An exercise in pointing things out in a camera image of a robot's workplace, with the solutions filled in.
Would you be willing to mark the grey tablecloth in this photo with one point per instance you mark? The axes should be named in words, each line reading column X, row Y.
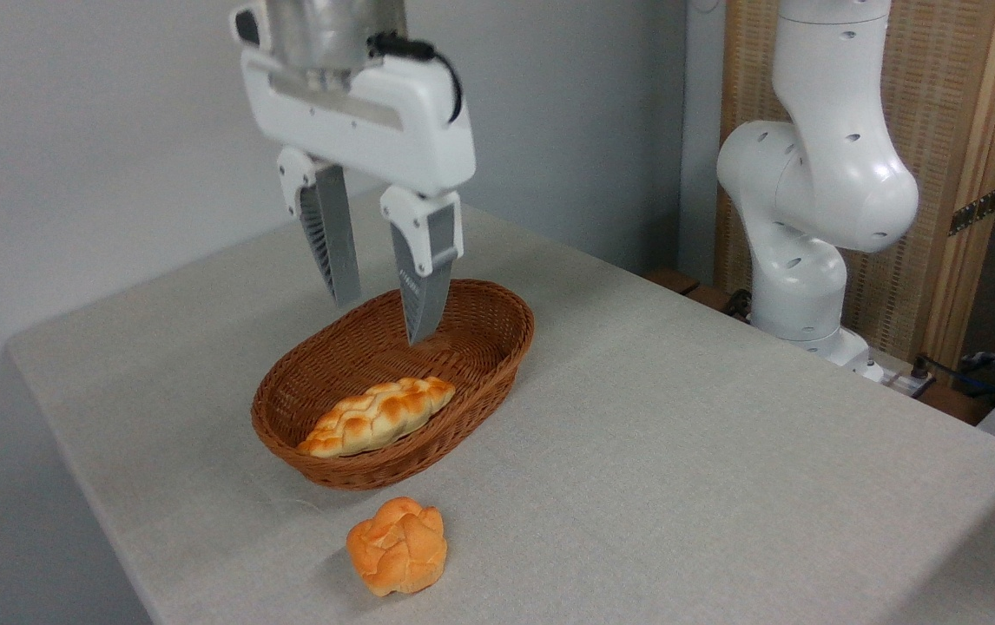
column 680, row 451

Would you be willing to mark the dark metal screen hinge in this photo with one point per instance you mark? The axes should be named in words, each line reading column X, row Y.
column 975, row 211

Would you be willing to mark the wooden rattan folding screen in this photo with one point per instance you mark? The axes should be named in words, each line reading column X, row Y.
column 949, row 104

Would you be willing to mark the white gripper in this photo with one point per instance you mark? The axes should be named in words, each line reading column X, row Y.
column 393, row 130

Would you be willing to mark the round orange bread roll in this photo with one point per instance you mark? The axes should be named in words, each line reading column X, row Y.
column 398, row 547

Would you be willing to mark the long braided bread loaf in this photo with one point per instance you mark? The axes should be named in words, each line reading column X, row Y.
column 376, row 417

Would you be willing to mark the brown woven wicker basket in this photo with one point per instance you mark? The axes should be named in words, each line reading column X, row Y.
column 350, row 356

